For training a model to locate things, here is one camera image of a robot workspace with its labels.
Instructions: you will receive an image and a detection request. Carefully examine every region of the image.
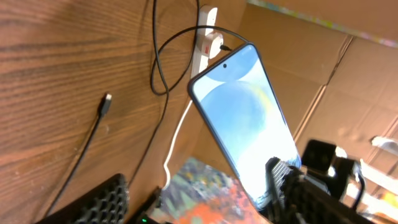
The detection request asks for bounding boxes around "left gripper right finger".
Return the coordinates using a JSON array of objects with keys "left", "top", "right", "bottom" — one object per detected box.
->
[{"left": 264, "top": 157, "right": 372, "bottom": 224}]

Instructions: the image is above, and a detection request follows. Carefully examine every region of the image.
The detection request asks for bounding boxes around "white charger plug adapter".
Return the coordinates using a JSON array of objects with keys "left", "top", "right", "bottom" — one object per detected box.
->
[{"left": 200, "top": 32, "right": 224, "bottom": 59}]

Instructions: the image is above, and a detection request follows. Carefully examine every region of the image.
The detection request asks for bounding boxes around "white power strip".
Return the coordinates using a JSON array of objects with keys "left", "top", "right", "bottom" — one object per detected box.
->
[{"left": 190, "top": 5, "right": 218, "bottom": 78}]

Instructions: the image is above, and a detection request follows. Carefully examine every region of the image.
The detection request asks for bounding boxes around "Samsung Galaxy smartphone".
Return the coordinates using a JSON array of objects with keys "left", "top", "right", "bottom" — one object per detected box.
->
[{"left": 188, "top": 43, "right": 301, "bottom": 210}]

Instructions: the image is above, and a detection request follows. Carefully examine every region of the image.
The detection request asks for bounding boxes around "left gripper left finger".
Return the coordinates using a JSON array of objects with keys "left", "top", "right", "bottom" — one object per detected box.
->
[{"left": 37, "top": 174, "right": 129, "bottom": 224}]

